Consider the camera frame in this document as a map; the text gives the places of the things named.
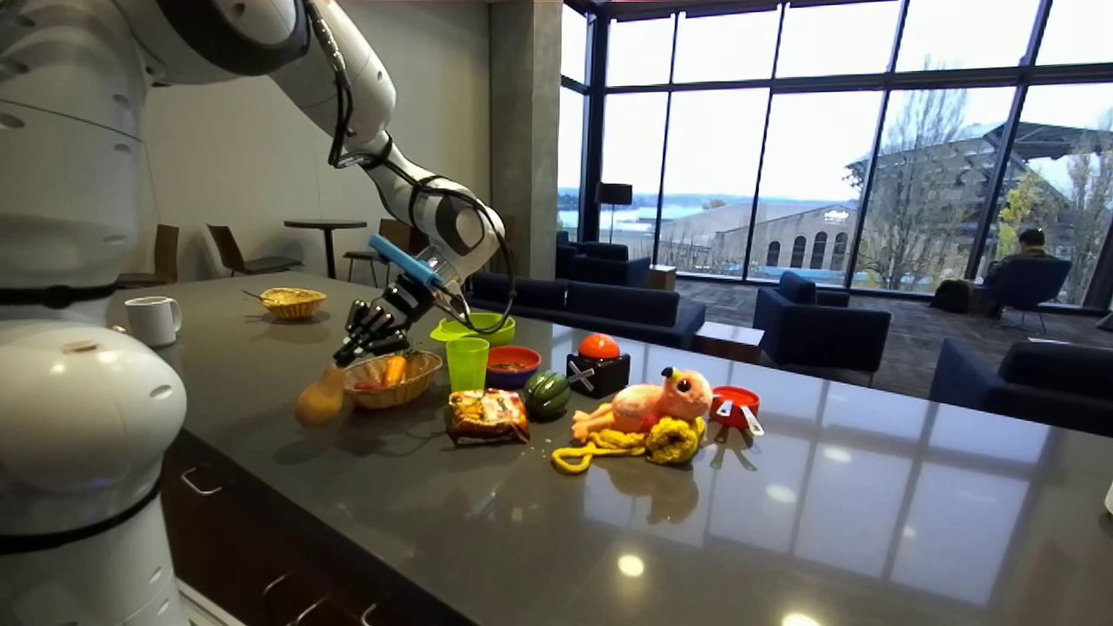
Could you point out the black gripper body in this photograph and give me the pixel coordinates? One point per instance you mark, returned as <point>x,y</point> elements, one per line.
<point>411,302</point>

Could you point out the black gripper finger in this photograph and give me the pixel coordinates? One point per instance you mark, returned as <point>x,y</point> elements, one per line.
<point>369,317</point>
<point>373,350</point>

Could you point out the yellow-brown toy pear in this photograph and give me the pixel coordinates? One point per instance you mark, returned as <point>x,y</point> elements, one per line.
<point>321,398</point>

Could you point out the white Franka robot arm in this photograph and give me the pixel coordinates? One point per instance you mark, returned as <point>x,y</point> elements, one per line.
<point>80,419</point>

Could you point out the orange toy carrot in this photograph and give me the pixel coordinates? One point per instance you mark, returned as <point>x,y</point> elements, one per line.
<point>396,368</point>

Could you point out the oval wicker basket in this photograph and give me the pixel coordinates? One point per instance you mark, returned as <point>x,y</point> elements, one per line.
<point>393,389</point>

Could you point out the round yellow woven basket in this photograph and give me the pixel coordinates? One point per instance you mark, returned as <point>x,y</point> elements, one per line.
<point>292,302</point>

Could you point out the green plastic cup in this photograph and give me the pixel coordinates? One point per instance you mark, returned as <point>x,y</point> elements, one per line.
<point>468,364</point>

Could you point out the green plastic bowl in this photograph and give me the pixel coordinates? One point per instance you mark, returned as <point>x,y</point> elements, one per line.
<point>491,326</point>

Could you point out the round cafe table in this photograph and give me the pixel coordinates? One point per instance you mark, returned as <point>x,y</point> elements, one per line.
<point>319,228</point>

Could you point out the red plastic bowl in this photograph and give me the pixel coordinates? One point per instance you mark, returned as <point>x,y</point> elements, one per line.
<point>512,366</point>

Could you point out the toy sandwich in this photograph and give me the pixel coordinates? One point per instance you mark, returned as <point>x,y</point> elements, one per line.
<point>488,416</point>

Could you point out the green toy watermelon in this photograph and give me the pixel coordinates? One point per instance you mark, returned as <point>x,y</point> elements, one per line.
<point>546,393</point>

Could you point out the long dark blue sofa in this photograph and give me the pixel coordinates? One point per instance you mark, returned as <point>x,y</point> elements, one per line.
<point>591,306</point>

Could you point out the dark blue sofa by window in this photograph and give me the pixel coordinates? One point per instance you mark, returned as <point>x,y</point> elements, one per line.
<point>597,266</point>

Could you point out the orange toy fruit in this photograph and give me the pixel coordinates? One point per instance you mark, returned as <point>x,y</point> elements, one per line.
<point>598,345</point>

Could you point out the black box with white marks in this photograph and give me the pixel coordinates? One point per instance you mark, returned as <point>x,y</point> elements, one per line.
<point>597,377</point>

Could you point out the dark wood drawer cabinet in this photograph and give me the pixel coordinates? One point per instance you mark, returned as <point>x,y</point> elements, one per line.
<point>266,533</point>

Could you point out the white mug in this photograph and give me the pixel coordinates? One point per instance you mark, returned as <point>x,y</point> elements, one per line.
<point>147,321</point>

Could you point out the black monitor on stand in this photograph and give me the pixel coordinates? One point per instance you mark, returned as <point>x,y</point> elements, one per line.
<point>618,192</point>

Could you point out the yellow toy banana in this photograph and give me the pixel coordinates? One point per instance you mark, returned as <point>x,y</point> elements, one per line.
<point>614,440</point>

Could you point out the toy peach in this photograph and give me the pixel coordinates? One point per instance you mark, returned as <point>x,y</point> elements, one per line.
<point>637,404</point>

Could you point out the low dark coffee table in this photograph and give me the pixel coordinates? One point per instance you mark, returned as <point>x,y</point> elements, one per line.
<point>730,335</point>

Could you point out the red cup with white tag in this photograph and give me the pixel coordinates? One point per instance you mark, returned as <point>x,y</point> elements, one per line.
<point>736,404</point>

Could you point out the dark blue armchair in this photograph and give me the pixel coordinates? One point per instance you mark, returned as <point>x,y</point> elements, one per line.
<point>817,331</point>

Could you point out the dark armchair by window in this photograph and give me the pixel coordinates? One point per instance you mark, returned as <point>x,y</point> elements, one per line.
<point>1027,281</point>

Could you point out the distant seated person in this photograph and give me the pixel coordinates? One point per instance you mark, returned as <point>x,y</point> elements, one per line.
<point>1032,243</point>

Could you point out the dark blue lounge sofa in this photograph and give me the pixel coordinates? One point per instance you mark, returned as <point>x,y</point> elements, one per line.
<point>1046,383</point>

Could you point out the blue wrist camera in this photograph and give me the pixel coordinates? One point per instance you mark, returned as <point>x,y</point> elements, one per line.
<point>406,266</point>

